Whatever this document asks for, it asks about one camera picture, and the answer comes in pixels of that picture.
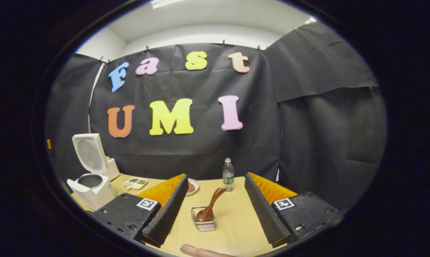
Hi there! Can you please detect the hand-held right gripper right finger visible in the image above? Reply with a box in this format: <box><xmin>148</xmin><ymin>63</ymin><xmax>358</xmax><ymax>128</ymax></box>
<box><xmin>244</xmin><ymin>172</ymin><xmax>340</xmax><ymax>248</ymax></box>

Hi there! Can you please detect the white toaster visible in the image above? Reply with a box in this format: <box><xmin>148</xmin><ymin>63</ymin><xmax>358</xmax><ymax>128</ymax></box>
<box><xmin>106</xmin><ymin>157</ymin><xmax>121</xmax><ymax>181</ymax></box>

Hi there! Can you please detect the long ceiling light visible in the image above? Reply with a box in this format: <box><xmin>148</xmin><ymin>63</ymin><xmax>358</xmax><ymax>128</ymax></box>
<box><xmin>151</xmin><ymin>0</ymin><xmax>187</xmax><ymax>9</ymax></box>

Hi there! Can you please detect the metal wire chopstick holder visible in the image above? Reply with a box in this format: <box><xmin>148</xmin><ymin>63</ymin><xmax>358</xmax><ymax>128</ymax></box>
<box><xmin>191</xmin><ymin>206</ymin><xmax>216</xmax><ymax>232</ymax></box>

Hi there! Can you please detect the brown wooden spoon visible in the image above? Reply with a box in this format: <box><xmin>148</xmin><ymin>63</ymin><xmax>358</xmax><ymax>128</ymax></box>
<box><xmin>195</xmin><ymin>187</ymin><xmax>227</xmax><ymax>223</ymax></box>

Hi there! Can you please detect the divided white sauce dish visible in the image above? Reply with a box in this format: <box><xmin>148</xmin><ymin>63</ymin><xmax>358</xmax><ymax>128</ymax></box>
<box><xmin>123</xmin><ymin>177</ymin><xmax>148</xmax><ymax>190</ymax></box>

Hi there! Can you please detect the green plastic bottle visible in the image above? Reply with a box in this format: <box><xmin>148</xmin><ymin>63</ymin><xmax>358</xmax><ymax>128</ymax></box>
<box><xmin>222</xmin><ymin>158</ymin><xmax>235</xmax><ymax>192</ymax></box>

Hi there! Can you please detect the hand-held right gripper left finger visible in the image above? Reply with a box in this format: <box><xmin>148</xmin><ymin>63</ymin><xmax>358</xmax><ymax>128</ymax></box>
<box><xmin>92</xmin><ymin>174</ymin><xmax>189</xmax><ymax>248</ymax></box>

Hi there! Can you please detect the white rice cooker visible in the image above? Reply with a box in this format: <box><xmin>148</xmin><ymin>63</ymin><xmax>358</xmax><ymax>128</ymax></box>
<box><xmin>67</xmin><ymin>133</ymin><xmax>121</xmax><ymax>211</ymax></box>

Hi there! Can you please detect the round white plate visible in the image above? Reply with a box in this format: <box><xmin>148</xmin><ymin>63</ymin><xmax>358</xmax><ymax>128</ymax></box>
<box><xmin>186</xmin><ymin>178</ymin><xmax>200</xmax><ymax>196</ymax></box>

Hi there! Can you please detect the black backdrop cloth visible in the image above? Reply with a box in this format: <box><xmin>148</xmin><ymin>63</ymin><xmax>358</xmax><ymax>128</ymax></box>
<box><xmin>45</xmin><ymin>22</ymin><xmax>387</xmax><ymax>211</ymax></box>

